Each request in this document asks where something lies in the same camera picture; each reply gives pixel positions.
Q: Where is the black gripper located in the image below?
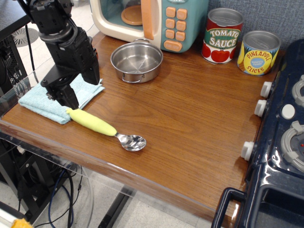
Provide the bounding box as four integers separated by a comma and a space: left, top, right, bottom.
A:
38, 14, 100, 110

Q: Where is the spoon with green handle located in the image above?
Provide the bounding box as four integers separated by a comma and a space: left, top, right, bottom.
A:
66, 108, 147, 152

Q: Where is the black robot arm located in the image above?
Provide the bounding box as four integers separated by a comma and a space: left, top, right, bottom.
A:
19, 0, 100, 110

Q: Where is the light blue folded towel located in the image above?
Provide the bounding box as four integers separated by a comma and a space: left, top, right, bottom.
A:
19, 74, 104, 124

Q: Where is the stainless steel pot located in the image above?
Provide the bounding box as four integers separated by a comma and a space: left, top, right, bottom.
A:
110, 39, 163, 84

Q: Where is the orange plate inside microwave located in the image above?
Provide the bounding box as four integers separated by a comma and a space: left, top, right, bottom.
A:
121, 5, 143, 26

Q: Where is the toy microwave teal cream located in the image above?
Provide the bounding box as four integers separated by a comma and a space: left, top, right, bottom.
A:
90, 0, 209, 53

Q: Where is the tomato sauce can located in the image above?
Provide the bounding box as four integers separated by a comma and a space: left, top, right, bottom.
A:
201, 8, 244, 64

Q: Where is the pineapple slices can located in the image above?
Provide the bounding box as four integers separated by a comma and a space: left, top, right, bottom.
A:
237, 30, 281, 76

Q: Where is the dark blue toy stove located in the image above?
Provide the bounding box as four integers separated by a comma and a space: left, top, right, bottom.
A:
212, 39, 304, 228

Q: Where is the black metal frame stand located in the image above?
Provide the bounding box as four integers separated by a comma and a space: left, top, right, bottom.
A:
0, 140, 65, 223

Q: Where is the black cable under table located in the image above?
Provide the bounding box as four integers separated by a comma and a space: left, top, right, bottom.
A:
35, 166, 84, 228

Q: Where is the blue cable under table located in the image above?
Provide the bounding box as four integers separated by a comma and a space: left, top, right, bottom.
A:
48, 170, 75, 228

